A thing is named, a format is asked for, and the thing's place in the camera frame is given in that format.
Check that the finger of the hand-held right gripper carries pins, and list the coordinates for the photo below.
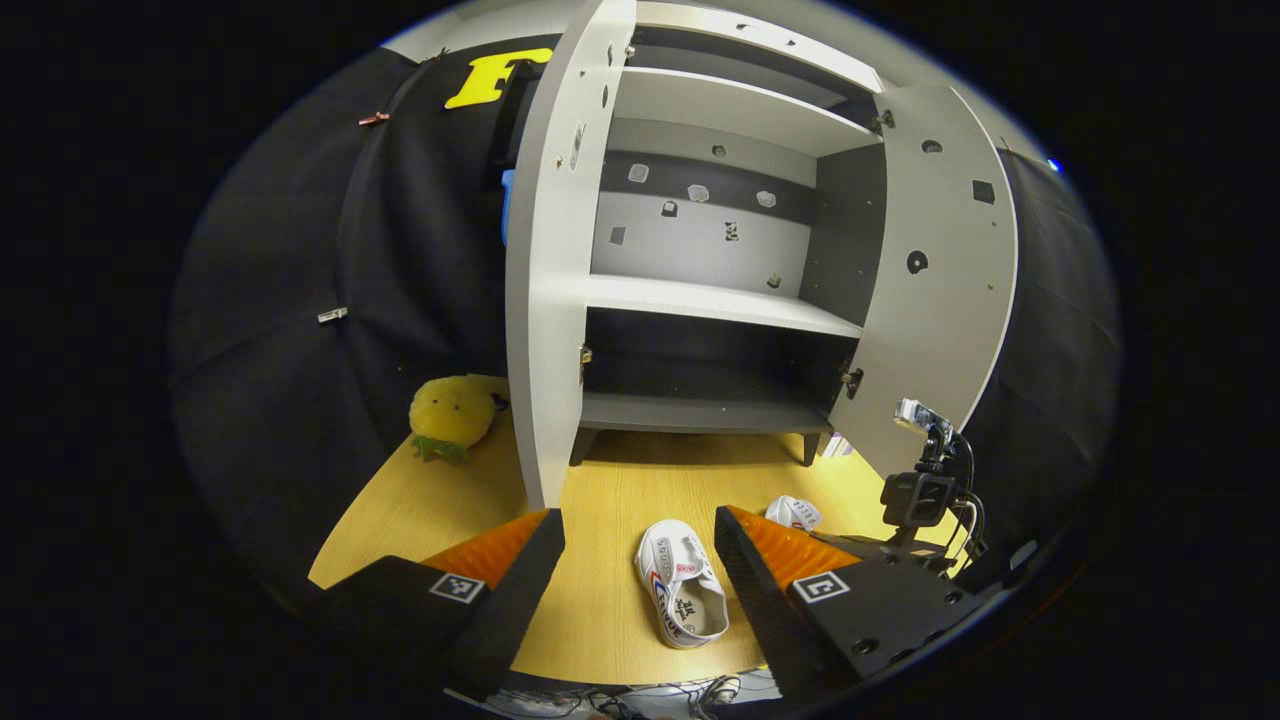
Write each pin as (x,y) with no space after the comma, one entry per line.
(870,545)

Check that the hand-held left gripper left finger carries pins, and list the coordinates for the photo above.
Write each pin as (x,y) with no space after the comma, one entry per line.
(520,600)

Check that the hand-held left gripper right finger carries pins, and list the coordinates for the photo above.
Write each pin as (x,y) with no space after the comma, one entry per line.
(765,610)

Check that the white canvas shoe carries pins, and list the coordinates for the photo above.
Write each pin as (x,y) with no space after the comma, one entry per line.
(792,512)
(680,600)

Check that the white shoe cabinet door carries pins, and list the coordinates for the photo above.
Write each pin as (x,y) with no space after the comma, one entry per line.
(550,330)
(930,320)

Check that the white shoe cabinet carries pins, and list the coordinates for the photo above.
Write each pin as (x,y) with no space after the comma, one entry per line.
(720,300)

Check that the yellow plush toy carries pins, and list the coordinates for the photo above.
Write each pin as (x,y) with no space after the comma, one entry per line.
(450,410)

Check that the black backdrop cloth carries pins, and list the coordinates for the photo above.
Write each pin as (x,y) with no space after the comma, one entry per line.
(280,400)
(1060,350)

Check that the silver cloth clip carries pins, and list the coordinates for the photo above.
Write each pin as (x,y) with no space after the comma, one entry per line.
(332,315)

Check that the copper cloth clip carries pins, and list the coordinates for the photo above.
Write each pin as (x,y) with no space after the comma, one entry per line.
(373,118)

